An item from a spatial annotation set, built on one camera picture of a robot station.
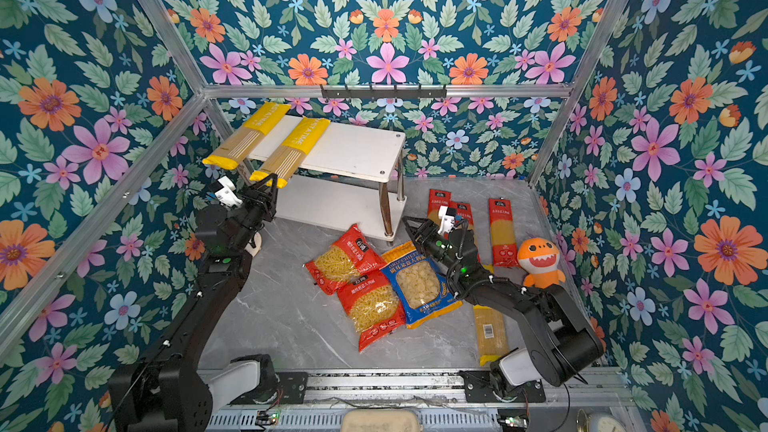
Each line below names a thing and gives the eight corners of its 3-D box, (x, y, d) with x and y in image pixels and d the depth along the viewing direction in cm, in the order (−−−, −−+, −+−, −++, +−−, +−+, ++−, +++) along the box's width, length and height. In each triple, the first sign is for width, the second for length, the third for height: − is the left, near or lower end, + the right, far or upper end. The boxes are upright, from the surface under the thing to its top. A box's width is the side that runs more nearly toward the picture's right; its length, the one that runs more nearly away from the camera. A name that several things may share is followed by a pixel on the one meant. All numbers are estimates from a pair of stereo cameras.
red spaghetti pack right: (492, 266, 97) (494, 262, 95) (488, 201, 115) (489, 197, 113) (516, 268, 97) (518, 264, 94) (508, 203, 114) (510, 199, 112)
